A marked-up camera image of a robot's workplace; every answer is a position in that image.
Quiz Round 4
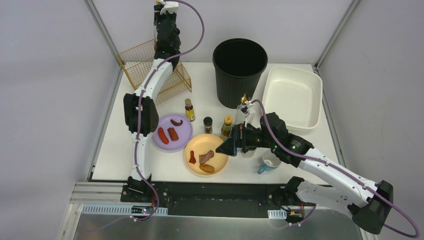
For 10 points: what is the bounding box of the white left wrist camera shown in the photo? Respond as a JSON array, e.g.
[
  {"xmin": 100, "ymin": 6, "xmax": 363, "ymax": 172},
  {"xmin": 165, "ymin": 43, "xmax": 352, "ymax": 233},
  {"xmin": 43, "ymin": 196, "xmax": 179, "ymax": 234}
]
[{"xmin": 160, "ymin": 0, "xmax": 179, "ymax": 15}]

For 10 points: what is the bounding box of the small yellow label bottle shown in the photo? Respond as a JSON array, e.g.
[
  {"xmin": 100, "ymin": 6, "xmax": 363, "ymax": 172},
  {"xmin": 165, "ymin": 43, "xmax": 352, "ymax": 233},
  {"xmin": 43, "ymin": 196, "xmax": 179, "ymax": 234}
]
[{"xmin": 184, "ymin": 98, "xmax": 196, "ymax": 122}]

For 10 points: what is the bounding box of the red sausage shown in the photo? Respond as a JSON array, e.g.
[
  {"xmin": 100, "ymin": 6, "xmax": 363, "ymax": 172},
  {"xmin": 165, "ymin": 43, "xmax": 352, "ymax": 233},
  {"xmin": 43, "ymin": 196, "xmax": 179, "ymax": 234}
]
[{"xmin": 157, "ymin": 127, "xmax": 169, "ymax": 145}]

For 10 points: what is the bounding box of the gold wire basket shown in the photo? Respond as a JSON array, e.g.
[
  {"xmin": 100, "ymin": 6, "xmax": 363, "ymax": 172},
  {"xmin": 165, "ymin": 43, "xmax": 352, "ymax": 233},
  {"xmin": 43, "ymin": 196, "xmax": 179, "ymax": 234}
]
[{"xmin": 116, "ymin": 39, "xmax": 193, "ymax": 106}]

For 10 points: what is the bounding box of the purple plate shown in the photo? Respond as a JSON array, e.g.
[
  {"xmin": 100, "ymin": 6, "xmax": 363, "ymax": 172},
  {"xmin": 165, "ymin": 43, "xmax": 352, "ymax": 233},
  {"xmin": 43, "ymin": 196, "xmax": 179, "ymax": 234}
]
[{"xmin": 152, "ymin": 113, "xmax": 193, "ymax": 152}]

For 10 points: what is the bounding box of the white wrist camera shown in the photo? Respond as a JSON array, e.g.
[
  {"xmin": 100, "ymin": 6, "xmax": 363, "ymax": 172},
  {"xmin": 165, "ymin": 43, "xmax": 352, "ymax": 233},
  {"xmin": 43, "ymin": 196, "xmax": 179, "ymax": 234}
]
[
  {"xmin": 160, "ymin": 0, "xmax": 179, "ymax": 15},
  {"xmin": 240, "ymin": 102, "xmax": 256, "ymax": 127}
]

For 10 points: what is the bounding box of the brown meat slice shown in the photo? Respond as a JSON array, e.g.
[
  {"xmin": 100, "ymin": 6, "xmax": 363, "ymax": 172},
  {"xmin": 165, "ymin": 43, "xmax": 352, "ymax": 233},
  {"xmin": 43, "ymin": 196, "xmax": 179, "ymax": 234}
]
[{"xmin": 198, "ymin": 150, "xmax": 215, "ymax": 165}]

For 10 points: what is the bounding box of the dark octopus tentacle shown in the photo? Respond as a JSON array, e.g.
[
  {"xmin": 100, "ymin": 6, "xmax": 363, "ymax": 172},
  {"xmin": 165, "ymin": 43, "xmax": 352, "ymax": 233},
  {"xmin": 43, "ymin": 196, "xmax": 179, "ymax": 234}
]
[{"xmin": 170, "ymin": 119, "xmax": 184, "ymax": 127}]

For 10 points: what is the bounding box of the clear oil dispenser bottle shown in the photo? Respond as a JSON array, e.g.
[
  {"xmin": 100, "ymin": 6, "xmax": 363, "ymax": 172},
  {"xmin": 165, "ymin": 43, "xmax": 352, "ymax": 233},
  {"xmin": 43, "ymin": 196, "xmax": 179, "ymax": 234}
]
[{"xmin": 234, "ymin": 93, "xmax": 250, "ymax": 124}]

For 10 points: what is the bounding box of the brown sausage piece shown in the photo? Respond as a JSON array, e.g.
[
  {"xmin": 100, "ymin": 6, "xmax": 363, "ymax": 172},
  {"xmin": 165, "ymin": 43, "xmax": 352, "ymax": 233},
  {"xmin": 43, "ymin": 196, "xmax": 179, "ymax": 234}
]
[{"xmin": 167, "ymin": 127, "xmax": 179, "ymax": 142}]

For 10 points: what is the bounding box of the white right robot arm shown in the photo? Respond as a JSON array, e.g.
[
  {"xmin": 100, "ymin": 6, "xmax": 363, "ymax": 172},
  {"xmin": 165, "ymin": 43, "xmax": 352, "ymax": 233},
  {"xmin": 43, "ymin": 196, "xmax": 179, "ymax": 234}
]
[{"xmin": 215, "ymin": 112, "xmax": 394, "ymax": 235}]

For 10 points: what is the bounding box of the orange fried patty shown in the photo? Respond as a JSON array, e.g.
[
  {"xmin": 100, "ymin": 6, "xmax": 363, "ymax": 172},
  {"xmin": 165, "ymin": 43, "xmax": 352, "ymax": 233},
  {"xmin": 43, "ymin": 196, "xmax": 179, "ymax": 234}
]
[{"xmin": 199, "ymin": 164, "xmax": 215, "ymax": 174}]

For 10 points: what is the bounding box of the blue mug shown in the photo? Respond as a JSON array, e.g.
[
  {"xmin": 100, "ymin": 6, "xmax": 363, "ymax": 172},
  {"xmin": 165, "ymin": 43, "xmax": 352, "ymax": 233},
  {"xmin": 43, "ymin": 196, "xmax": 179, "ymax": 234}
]
[{"xmin": 257, "ymin": 149, "xmax": 282, "ymax": 175}]

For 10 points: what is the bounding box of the red chicken drumstick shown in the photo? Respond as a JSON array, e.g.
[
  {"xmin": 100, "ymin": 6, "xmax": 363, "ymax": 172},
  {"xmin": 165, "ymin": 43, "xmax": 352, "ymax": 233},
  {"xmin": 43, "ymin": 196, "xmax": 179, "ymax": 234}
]
[{"xmin": 188, "ymin": 150, "xmax": 197, "ymax": 165}]

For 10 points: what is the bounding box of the black lid spice jar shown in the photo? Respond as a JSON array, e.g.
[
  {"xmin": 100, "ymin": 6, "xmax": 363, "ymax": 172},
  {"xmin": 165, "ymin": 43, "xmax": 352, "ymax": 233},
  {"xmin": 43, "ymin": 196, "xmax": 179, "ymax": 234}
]
[{"xmin": 240, "ymin": 149, "xmax": 256, "ymax": 158}]

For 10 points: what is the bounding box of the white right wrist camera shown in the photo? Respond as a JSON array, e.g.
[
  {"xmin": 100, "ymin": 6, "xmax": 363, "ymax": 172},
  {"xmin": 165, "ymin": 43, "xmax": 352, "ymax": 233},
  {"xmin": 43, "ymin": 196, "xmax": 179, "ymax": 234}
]
[{"xmin": 240, "ymin": 102, "xmax": 256, "ymax": 127}]

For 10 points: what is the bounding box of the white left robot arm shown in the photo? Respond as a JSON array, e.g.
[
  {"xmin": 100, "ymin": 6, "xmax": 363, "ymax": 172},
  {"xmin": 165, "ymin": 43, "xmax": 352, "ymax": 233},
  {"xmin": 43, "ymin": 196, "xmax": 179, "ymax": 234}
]
[{"xmin": 123, "ymin": 1, "xmax": 181, "ymax": 198}]

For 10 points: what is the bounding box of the orange plate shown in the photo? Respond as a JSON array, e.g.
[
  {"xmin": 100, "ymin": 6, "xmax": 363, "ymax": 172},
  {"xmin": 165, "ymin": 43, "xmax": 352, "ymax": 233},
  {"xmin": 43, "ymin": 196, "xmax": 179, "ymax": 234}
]
[{"xmin": 184, "ymin": 134, "xmax": 229, "ymax": 176}]

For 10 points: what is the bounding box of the white square tub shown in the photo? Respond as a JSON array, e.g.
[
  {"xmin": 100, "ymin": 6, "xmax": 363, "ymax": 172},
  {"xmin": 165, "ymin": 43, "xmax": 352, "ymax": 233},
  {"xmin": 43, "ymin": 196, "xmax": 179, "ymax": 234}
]
[{"xmin": 262, "ymin": 65, "xmax": 323, "ymax": 132}]

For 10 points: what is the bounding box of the small black spice jar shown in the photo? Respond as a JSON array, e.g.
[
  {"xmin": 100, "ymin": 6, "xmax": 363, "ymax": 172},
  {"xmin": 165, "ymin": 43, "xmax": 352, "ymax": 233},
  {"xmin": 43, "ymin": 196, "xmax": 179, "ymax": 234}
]
[{"xmin": 203, "ymin": 116, "xmax": 213, "ymax": 134}]

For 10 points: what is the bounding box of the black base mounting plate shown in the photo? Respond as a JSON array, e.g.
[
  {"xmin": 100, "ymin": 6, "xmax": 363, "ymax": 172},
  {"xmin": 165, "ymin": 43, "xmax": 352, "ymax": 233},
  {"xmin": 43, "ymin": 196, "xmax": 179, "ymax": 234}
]
[{"xmin": 120, "ymin": 178, "xmax": 302, "ymax": 218}]

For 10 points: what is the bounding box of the black ribbed trash bin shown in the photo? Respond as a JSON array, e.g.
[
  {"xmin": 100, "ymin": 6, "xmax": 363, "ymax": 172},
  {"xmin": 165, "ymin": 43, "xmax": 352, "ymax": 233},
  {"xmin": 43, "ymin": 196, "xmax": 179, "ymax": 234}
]
[{"xmin": 212, "ymin": 38, "xmax": 268, "ymax": 109}]

